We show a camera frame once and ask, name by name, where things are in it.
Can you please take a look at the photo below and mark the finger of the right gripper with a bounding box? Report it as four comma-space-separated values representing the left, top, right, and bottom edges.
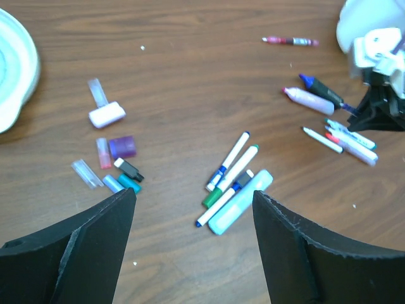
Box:
347, 86, 404, 132

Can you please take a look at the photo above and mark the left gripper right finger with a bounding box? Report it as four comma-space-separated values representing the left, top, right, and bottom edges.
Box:
252, 191, 404, 303

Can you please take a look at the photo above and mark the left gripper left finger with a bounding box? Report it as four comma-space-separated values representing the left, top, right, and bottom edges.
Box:
1, 189, 137, 303

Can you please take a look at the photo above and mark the dark purple pen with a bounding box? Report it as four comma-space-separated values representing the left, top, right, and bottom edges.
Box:
340, 103, 360, 117

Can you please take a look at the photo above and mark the teal capped white marker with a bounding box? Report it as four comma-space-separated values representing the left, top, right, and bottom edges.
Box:
324, 118, 377, 150

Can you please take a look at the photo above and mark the lilac capped white marker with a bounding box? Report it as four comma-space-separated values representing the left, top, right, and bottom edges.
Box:
332, 136, 378, 167

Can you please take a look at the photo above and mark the black capped white marker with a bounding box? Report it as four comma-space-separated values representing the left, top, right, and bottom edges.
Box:
301, 127, 344, 154

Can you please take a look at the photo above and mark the purple black highlighter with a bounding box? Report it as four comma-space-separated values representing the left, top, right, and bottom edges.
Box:
299, 73, 344, 109

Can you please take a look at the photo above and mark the pink highlighter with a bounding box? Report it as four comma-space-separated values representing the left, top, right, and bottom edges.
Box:
282, 87, 335, 115

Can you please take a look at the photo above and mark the lilac marker cap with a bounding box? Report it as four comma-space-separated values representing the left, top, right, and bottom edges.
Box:
102, 174, 124, 193

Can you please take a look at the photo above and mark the clear purple pen cap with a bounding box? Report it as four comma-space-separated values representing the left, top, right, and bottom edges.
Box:
71, 159, 104, 189

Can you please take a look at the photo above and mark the teal marker cap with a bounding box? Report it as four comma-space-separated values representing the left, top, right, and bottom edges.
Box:
117, 174, 142, 194

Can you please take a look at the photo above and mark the pink clear pen cap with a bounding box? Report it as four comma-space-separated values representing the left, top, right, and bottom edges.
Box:
96, 137, 111, 169

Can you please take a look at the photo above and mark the black marker cap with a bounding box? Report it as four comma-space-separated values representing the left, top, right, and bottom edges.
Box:
114, 158, 144, 182

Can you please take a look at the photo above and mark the red pen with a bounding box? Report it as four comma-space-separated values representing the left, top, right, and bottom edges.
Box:
262, 36, 319, 46

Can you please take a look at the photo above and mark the purple highlighter cap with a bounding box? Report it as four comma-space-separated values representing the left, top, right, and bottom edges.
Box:
108, 136, 137, 159

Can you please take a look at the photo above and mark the pink clear pen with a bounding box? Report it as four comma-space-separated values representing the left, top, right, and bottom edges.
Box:
325, 126, 378, 166

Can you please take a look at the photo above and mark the light blue highlighter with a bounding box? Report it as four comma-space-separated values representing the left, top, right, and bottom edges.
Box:
208, 169, 273, 235

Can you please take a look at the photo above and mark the white laundry basket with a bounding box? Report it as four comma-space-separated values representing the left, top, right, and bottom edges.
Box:
336, 1, 404, 67

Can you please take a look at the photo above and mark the dark blue white marker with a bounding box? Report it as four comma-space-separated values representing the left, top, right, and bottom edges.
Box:
196, 169, 254, 227

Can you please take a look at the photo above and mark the green capped white marker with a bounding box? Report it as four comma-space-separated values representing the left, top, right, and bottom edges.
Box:
202, 144, 259, 209

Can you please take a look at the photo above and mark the blue capped white marker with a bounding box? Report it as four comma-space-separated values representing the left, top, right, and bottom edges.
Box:
206, 131, 250, 192

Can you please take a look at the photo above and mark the cream swirl plate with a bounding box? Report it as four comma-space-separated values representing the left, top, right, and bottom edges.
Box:
1, 9, 41, 133

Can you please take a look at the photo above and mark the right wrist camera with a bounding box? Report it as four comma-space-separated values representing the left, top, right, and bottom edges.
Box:
347, 27, 404, 99

